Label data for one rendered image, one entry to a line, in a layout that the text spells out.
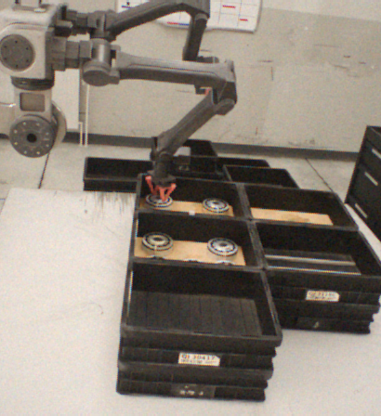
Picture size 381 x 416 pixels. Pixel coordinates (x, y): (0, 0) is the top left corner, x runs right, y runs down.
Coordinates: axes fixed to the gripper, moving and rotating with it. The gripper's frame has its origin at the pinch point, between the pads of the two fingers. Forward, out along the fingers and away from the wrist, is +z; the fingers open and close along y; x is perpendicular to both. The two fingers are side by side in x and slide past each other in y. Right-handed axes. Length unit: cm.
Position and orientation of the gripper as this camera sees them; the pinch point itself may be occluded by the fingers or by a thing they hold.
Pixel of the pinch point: (159, 196)
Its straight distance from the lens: 197.4
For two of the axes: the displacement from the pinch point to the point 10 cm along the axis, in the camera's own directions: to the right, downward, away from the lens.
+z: -1.1, 8.7, 4.7
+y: -6.3, -4.3, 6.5
